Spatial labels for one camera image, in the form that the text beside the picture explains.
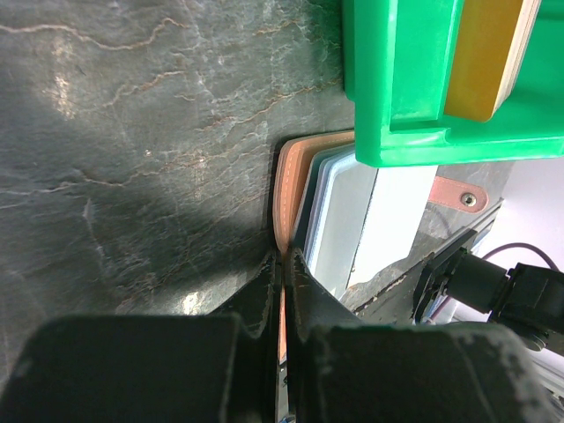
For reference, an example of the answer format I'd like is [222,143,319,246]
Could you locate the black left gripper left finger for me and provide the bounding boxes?
[1,252,281,422]

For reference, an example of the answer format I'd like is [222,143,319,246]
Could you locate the pink leather card holder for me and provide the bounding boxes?
[275,130,490,367]

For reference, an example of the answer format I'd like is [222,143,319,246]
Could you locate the green plastic bin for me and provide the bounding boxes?
[343,1,563,167]

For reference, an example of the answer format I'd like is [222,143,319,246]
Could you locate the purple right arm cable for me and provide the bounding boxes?
[479,243,559,270]

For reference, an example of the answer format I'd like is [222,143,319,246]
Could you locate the black VIP credit card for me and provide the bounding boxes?
[310,166,377,299]

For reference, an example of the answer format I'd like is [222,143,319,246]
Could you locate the white cards in bin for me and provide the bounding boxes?
[445,0,541,122]

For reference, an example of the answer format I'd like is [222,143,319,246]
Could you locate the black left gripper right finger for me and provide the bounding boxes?
[285,249,553,422]

